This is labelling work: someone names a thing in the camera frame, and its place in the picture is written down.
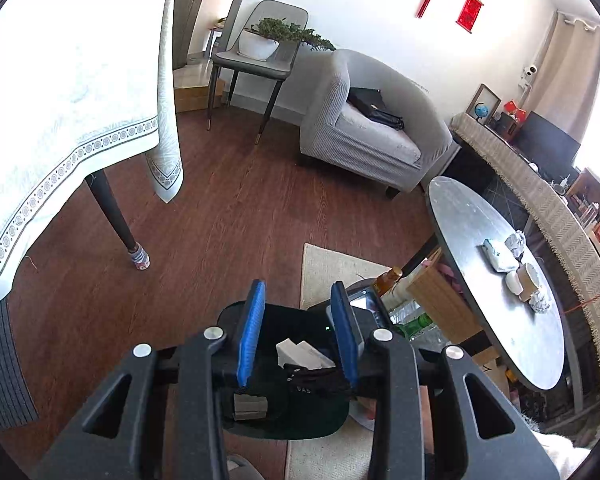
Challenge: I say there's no amber tea bottle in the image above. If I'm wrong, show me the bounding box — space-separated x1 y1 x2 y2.
371 266 403 298

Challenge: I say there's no beige woven cabinet cover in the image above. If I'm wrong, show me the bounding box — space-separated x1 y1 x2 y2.
450 112 600 396

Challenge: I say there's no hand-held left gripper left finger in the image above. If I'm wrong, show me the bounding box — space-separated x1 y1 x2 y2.
30 280 268 480

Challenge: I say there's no black table leg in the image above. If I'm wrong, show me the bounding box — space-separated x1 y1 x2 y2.
84 169 143 256

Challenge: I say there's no potted plant in white pot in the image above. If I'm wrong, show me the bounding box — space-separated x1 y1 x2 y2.
237 17 337 63

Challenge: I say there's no wooden box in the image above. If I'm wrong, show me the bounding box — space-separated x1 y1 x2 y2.
405 255 483 346

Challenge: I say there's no white tissue packet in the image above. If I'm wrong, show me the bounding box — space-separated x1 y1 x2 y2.
481 238 521 273

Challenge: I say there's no dark green trash bin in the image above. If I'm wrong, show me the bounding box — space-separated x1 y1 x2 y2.
215 300 355 441

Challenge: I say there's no red wall scroll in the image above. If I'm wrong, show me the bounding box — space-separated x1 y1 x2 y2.
456 0 485 33

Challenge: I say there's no wooden picture frame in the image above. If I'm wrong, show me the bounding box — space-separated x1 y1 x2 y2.
467 84 503 126

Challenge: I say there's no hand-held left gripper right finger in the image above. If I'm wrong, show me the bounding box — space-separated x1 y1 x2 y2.
331 281 561 480

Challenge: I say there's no grey striped doormat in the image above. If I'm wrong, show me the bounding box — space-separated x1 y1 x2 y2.
0 300 40 432

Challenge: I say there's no striped leg sock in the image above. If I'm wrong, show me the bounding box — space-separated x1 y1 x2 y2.
126 242 151 272

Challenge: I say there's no round grey coffee table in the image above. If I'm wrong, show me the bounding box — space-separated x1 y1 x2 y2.
425 176 567 392

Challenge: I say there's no green plastic bottle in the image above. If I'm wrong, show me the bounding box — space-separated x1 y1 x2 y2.
392 310 433 338

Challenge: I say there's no beige rug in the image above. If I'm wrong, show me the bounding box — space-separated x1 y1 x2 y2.
285 242 406 480

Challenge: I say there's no wooden shelf unit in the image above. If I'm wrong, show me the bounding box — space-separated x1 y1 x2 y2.
565 167 600 271

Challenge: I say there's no grey dining chair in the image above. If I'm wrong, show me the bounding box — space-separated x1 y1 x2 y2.
207 0 310 146

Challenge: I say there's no white folded paper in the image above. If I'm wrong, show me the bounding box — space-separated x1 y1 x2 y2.
275 340 337 371

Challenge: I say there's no cardboard box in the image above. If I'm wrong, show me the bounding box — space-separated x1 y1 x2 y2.
472 347 511 396

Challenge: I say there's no white fluffy cloth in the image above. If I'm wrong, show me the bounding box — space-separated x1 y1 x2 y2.
535 430 592 480

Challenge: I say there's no beige curtain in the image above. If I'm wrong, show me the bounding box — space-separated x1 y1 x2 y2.
522 10 600 143

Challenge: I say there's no grey armchair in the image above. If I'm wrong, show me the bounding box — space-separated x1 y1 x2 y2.
299 49 461 198

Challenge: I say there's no black monitor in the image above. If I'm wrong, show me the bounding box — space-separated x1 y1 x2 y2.
512 111 582 181

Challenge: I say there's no black bag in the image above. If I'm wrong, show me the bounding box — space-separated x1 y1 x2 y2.
347 87 406 131

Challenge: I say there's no paper cup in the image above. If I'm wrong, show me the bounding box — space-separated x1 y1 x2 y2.
517 262 543 295

